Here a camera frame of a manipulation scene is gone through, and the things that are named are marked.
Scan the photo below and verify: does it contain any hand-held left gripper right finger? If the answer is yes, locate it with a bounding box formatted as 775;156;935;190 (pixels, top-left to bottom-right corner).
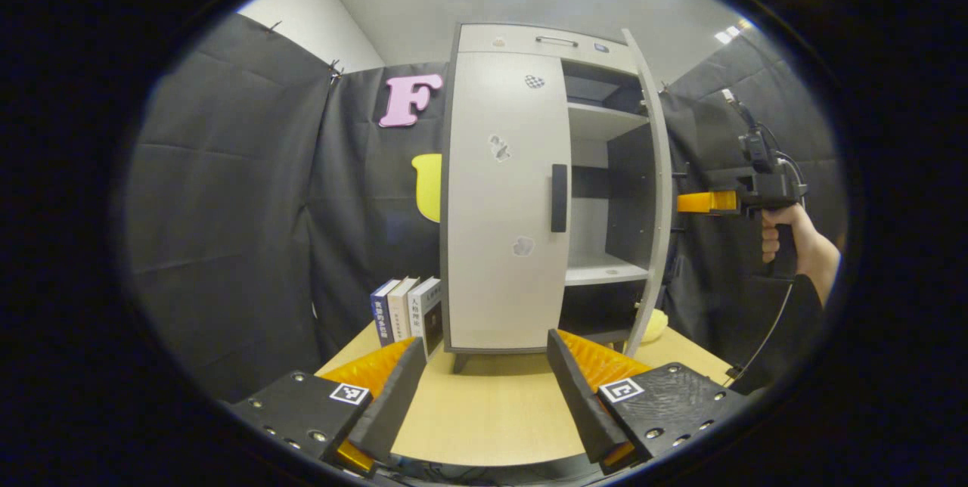
546;330;749;476

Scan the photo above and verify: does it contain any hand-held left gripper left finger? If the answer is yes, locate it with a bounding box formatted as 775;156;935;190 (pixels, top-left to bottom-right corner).
227;336;427;479

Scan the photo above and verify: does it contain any grey cabinet door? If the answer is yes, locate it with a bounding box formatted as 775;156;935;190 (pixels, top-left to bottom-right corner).
446;51;573;352
622;28;687;358

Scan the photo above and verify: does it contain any grey double-door shoe cabinet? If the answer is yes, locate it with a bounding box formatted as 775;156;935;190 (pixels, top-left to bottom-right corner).
441;22;674;374

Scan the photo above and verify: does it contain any white and black book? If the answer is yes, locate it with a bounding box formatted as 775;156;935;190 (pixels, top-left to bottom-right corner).
407;277;445;359

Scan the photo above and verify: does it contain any yellow plush toy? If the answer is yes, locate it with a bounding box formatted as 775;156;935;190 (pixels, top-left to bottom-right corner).
639;308;670;344

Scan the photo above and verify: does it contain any small ceiling light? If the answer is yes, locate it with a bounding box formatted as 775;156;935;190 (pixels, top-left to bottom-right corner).
715;18;753;45

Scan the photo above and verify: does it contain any black backdrop cloth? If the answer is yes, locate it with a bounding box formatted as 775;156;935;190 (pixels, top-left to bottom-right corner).
125;12;848;405

